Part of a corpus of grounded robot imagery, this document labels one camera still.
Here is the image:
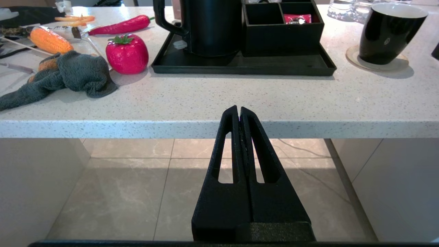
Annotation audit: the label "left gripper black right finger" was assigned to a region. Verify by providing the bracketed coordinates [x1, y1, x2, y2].
[240, 106, 315, 242]

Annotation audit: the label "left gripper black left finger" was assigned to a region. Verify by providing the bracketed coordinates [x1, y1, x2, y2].
[191, 105, 247, 241]

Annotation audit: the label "black electric kettle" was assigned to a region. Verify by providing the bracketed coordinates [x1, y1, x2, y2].
[153, 0, 242, 57]

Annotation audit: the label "black rectangular serving tray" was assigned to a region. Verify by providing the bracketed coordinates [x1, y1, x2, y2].
[151, 33, 337, 77]

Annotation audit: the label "clear glass coaster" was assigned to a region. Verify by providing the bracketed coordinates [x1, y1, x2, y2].
[346, 45, 409, 72]

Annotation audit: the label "black compartment organizer box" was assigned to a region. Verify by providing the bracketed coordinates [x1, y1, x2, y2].
[242, 1, 325, 57]

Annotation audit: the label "red toy tomato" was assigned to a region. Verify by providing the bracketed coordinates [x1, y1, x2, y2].
[106, 34, 149, 75]

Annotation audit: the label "grey plush toy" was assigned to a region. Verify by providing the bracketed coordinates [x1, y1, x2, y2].
[0, 51, 119, 111]

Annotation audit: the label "black cup white inside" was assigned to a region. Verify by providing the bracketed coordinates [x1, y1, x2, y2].
[359, 3, 429, 65]

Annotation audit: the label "red toy chili pepper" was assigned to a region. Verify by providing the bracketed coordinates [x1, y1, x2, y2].
[88, 15, 155, 36]

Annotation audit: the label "orange toy food piece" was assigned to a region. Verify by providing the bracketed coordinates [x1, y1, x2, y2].
[28, 56, 59, 83]

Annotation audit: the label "yellow toy fries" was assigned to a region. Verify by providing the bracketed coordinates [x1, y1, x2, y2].
[55, 15, 96, 27]

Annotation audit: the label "yellow toy corn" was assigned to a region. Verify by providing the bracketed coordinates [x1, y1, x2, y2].
[30, 27, 74, 55]

